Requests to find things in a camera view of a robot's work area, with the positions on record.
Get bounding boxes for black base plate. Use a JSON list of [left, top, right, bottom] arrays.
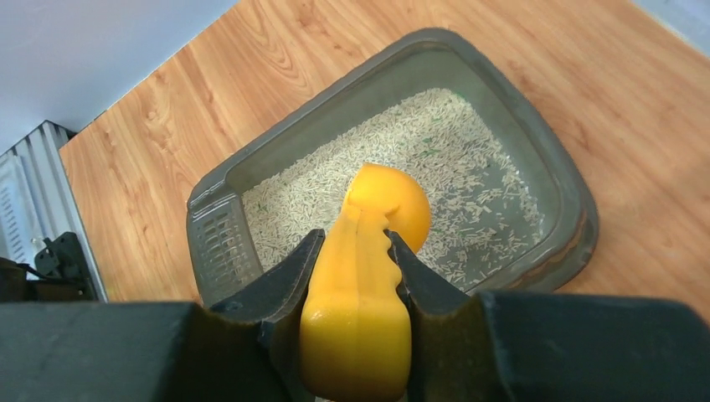
[[1, 232, 100, 303]]

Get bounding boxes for grey litter box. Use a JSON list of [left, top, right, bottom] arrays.
[[187, 28, 599, 305]]

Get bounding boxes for aluminium rail frame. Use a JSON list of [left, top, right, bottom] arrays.
[[1, 121, 108, 302]]

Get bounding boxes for yellow plastic scoop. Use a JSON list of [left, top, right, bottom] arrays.
[[299, 162, 431, 401]]

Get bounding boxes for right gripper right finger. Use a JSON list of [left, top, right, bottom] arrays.
[[385, 230, 500, 401]]

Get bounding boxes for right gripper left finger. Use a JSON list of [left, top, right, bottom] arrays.
[[210, 229, 325, 401]]

